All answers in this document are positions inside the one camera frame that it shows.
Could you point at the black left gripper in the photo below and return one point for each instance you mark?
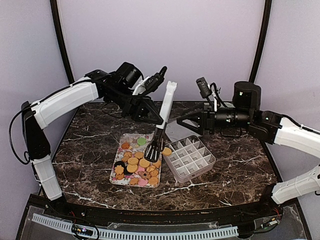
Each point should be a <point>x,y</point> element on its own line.
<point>132,106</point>

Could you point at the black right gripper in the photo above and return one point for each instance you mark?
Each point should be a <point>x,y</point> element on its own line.
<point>208,123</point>

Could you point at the metal tongs white handle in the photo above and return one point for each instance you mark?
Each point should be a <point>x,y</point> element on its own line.
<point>154,149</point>

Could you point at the round sandwich biscuit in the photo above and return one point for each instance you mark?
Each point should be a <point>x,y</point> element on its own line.
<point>167,151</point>

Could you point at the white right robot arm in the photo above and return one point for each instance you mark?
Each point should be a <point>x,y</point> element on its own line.
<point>266,126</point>

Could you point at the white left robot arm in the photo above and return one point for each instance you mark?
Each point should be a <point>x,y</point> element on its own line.
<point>125,87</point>

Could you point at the clear box lid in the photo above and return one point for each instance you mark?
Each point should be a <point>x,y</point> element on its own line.
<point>177,132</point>

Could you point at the green round cookie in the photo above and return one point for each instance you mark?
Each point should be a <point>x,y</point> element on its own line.
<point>141,141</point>

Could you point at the orange chip cookie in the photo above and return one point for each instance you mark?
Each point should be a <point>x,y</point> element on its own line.
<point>125,146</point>

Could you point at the compartment cookie box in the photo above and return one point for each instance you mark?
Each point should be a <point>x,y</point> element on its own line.
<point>189,158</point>

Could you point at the swirl butter cookie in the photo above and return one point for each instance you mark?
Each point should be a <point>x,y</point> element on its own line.
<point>126,156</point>

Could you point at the large embossed round biscuit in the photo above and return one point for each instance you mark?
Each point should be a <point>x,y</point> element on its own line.
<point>144,163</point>

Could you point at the black chocolate sandwich cookie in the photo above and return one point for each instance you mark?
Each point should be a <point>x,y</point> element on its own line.
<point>119,163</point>

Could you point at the floral cookie tray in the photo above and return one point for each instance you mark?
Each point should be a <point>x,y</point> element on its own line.
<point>129,176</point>

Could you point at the brown flower cookie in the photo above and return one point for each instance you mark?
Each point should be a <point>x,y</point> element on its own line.
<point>144,175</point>

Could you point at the pink round cookie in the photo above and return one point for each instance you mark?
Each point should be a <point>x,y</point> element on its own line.
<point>142,182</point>

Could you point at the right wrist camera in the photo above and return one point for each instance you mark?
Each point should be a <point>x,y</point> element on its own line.
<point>203,86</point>

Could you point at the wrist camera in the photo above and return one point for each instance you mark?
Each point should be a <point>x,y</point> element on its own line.
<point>203,86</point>
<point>153,82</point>

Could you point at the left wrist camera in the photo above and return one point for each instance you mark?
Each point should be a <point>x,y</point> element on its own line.
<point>153,82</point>

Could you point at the right black frame post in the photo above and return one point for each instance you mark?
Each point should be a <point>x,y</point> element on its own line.
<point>261,40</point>

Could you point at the black frame post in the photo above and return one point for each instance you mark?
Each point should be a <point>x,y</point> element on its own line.
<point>61,41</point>
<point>261,40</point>

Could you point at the white cable duct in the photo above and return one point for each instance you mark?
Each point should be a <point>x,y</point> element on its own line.
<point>121,231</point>

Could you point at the left black frame post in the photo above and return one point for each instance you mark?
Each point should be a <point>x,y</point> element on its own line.
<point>61,41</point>

